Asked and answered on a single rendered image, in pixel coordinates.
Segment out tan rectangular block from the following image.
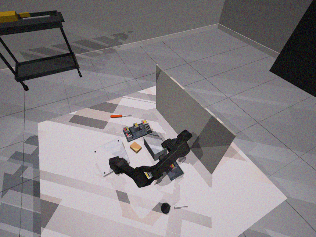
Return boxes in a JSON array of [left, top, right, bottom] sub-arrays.
[[130, 142, 142, 153]]

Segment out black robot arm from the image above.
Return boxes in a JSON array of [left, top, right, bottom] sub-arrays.
[[109, 130, 192, 188]]

